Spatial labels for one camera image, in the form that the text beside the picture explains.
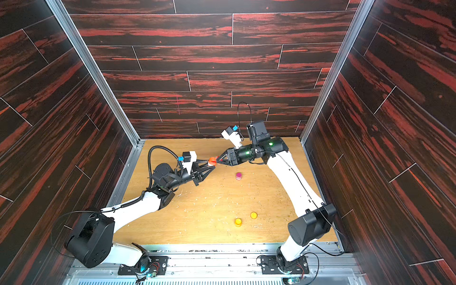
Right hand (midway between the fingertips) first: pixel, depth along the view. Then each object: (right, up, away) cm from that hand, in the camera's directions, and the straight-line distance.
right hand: (223, 159), depth 72 cm
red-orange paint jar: (-5, -2, -3) cm, 6 cm away
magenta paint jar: (+8, -10, +27) cm, 30 cm away
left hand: (-5, -3, 0) cm, 5 cm away
